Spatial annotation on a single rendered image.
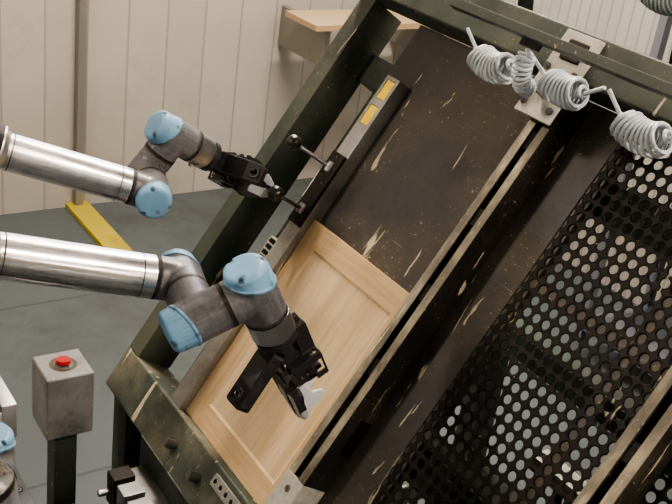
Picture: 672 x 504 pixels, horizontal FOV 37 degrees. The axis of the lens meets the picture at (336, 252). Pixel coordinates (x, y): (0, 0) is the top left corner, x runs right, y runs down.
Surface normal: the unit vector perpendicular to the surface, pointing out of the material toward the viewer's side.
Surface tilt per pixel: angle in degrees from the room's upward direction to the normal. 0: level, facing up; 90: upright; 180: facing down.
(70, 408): 90
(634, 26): 90
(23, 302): 0
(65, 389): 90
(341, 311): 58
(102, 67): 90
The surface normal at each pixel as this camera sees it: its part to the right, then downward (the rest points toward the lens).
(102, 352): 0.13, -0.89
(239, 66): 0.54, 0.43
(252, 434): -0.64, -0.36
